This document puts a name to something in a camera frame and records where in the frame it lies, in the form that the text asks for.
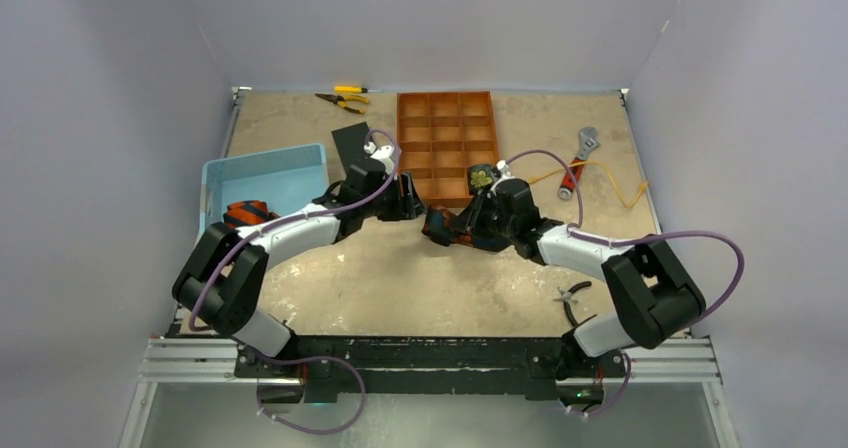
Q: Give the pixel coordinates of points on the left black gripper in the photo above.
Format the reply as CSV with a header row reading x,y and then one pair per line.
x,y
406,205

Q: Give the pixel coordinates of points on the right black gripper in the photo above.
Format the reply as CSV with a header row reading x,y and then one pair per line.
x,y
473,213

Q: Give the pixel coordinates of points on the dark orange floral tie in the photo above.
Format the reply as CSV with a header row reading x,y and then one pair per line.
x,y
440,227

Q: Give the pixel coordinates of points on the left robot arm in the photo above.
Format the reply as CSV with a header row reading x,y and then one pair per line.
x,y
222,279

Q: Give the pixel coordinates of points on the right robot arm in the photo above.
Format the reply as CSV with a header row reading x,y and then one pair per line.
x,y
652,293

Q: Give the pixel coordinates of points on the rolled yellow floral tie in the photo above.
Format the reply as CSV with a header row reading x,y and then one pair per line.
x,y
480,177

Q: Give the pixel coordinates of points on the orange wooden compartment tray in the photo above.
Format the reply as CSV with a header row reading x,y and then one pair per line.
x,y
441,135

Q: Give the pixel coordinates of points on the black foam block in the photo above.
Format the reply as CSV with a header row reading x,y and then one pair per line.
x,y
349,142

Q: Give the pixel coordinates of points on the light blue plastic basket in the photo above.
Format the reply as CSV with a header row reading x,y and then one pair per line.
x,y
285,179

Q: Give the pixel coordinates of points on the orange navy striped tie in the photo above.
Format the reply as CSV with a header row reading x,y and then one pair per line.
x,y
248,213

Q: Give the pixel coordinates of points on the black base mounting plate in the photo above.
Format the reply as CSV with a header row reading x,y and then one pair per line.
x,y
538,368

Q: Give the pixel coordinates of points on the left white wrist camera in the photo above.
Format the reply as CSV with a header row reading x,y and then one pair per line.
x,y
385,154

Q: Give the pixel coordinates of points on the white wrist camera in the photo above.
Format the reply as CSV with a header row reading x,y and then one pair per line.
x,y
385,154
502,172

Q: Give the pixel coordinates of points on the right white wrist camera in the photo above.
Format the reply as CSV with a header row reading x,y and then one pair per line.
x,y
502,172

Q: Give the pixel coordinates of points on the black handled pliers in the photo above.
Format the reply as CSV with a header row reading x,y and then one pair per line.
x,y
566,297

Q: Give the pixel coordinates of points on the yellow handled pliers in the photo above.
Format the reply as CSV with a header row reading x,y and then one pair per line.
x,y
345,102

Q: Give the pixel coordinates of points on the yellow handled screwdriver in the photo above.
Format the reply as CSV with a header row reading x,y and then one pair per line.
x,y
355,89

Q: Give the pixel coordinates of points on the red handled adjustable wrench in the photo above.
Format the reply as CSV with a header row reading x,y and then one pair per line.
x,y
588,143

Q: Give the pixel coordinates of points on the aluminium frame rail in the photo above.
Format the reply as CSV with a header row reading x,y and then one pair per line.
x,y
213,360

